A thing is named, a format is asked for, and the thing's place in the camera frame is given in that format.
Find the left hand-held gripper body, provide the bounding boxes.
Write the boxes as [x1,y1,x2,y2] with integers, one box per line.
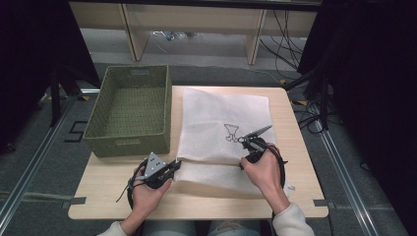
[139,151,174,190]

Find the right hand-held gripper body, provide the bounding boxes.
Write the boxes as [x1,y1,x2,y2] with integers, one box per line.
[239,124,274,165]

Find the white mesh laundry bag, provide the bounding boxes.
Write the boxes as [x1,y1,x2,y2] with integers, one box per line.
[173,86,296,200]

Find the green woven basket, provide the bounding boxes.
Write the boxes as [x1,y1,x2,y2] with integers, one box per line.
[82,64,173,158]

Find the person's left hand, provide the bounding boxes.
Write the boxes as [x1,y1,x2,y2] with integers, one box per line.
[130,176,174,220]

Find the person's right hand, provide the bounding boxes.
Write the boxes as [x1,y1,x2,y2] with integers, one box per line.
[239,143,287,207]

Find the person's left leg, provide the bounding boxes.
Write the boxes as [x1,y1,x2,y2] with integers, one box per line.
[143,219,198,236]

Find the person's leg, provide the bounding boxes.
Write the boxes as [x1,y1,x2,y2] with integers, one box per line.
[143,219,198,236]
[208,219,264,236]

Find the black metal stand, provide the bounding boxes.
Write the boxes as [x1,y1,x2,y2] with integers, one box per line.
[48,63,87,128]
[283,65,330,132]

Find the person's right leg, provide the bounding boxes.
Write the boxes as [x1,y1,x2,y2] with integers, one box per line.
[208,219,264,236]

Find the grey tape strip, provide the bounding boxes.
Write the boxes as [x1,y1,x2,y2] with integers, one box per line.
[22,192,88,207]

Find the clear plastic bag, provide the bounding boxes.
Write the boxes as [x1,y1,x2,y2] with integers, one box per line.
[151,30,199,41]

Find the light wooden shelf unit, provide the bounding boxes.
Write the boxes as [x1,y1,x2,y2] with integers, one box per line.
[68,0,320,66]

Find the black curtain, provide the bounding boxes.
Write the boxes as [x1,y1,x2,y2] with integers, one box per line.
[0,0,101,155]
[296,0,417,236]

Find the right hand-held gripper cable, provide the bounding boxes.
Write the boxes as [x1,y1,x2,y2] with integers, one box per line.
[267,145,290,191]

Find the black floor cables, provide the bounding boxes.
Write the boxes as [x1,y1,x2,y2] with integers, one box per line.
[292,99,343,135]

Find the aluminium floor rail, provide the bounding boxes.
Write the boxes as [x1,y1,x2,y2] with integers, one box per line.
[0,95,81,228]
[314,120,382,236]

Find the hanging black cables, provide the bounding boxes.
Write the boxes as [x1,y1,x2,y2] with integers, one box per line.
[259,9,307,72]

